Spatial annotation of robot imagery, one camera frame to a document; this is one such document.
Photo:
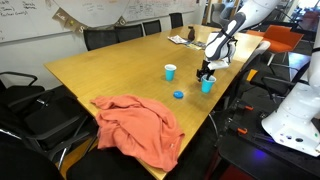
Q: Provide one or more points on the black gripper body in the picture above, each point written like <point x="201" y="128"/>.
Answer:
<point x="207" y="68"/>

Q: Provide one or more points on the blue plastic cup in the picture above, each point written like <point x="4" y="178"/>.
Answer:
<point x="207" y="86"/>

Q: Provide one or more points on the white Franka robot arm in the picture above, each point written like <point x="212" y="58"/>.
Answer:
<point x="296" y="110"/>

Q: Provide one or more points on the dark robot base platform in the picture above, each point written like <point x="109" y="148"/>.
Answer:
<point x="266" y="156"/>

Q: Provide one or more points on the blue cup with contents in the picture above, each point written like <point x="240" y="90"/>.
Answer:
<point x="170" y="74"/>

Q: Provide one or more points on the dark printed magazine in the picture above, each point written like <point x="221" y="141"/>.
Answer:
<point x="196" y="44"/>

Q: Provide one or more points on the blue round lid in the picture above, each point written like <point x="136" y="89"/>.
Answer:
<point x="178" y="94"/>

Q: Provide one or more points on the brown bottle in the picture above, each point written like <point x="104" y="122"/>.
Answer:
<point x="191" y="34"/>

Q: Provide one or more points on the white printed magazine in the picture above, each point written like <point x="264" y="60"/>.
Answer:
<point x="177" y="39"/>

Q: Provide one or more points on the grey lounge chair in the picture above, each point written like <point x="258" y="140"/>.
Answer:
<point x="220" y="13"/>

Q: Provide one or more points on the black office chair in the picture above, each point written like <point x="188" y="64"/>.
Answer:
<point x="50" y="120"/>
<point x="176" y="20"/>
<point x="280" y="80"/>
<point x="152" y="27"/>
<point x="129" y="32"/>
<point x="99" y="39"/>
<point x="20" y="91"/>

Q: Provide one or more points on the orange chair with metal legs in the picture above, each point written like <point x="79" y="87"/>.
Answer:
<point x="276" y="36"/>

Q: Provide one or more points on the salmon pink cloth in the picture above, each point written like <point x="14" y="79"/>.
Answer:
<point x="140" y="133"/>

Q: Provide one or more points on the brown pennant banner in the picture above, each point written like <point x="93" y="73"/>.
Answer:
<point x="68" y="20"/>

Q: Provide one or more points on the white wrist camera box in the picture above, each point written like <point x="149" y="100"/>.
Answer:
<point x="220" y="64"/>

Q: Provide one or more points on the white wall whiteboard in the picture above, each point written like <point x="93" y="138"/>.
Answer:
<point x="33" y="16"/>

